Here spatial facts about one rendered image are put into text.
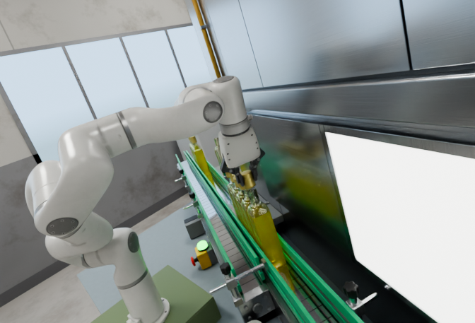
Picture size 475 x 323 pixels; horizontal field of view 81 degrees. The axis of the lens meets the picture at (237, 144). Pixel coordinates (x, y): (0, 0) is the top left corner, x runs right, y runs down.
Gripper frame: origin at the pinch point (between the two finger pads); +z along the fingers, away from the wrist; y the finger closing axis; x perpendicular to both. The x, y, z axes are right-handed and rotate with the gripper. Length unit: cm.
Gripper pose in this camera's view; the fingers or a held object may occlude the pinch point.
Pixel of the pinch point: (246, 175)
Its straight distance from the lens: 80.0
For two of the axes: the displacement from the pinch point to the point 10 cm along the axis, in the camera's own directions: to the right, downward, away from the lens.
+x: 3.8, 3.8, -8.4
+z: 2.1, 8.5, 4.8
